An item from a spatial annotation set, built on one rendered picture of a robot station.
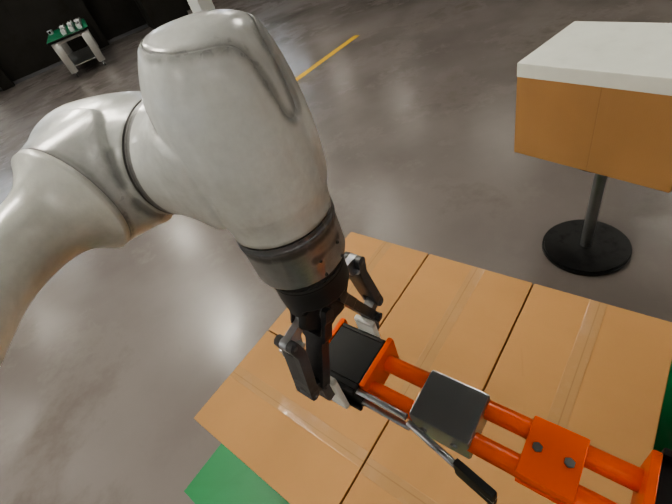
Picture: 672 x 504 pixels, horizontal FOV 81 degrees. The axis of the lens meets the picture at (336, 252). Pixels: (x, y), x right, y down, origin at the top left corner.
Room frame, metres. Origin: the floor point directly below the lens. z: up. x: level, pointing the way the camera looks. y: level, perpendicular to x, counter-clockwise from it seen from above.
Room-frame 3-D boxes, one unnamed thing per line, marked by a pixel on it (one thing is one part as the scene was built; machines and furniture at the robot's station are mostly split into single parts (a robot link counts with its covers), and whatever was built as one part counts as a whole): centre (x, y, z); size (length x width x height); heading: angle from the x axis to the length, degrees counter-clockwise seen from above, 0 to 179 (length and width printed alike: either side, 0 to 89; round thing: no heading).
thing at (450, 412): (0.19, -0.06, 1.26); 0.07 x 0.07 x 0.04; 40
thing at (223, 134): (0.29, 0.04, 1.61); 0.13 x 0.11 x 0.16; 53
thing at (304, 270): (0.28, 0.03, 1.50); 0.09 x 0.09 x 0.06
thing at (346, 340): (0.29, 0.03, 1.26); 0.08 x 0.07 x 0.05; 40
